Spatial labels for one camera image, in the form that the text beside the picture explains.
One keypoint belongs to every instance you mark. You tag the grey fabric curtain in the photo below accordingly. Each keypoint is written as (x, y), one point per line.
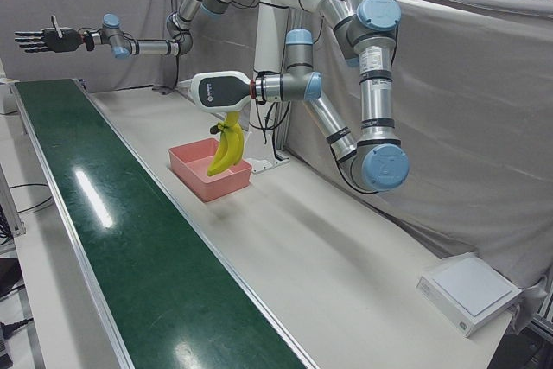
(453, 127)

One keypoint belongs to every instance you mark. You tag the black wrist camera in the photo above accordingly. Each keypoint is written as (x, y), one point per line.
(88, 40)

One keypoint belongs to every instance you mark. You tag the flat white box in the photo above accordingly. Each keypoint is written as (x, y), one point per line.
(471, 287)

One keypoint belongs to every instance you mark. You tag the white conveyor control box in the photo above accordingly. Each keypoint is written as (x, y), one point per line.
(5, 97)

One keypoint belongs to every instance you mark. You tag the pink plastic basket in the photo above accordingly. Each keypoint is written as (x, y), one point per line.
(224, 189)

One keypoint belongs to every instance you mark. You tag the yellow banana bunch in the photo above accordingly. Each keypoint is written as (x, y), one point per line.
(226, 148)

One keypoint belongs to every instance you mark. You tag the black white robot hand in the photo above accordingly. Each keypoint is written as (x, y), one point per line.
(60, 40)
(220, 89)

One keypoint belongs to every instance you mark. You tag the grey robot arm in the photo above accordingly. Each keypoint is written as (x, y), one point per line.
(376, 84)
(151, 46)

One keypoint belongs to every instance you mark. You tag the green conveyor belt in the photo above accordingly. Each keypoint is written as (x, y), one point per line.
(129, 235)

